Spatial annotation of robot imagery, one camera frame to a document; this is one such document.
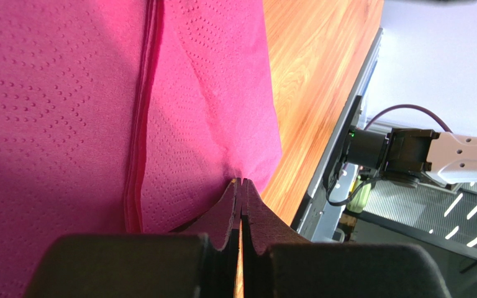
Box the magenta paper napkin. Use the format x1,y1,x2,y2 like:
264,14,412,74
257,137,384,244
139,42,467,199
0,1,281,297

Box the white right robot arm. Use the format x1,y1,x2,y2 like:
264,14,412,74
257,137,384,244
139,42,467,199
341,129,477,188

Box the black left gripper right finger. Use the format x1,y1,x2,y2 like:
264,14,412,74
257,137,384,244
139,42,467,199
240,179,450,297

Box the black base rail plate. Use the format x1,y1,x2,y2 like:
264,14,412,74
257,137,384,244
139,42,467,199
291,28,383,242

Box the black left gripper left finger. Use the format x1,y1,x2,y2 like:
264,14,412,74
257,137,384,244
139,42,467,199
24,179,242,297

